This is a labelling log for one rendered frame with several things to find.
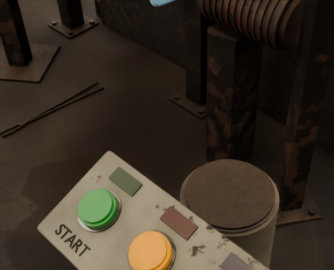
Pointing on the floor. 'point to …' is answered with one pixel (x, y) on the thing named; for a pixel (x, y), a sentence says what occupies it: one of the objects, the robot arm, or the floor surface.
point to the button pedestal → (133, 226)
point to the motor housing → (241, 66)
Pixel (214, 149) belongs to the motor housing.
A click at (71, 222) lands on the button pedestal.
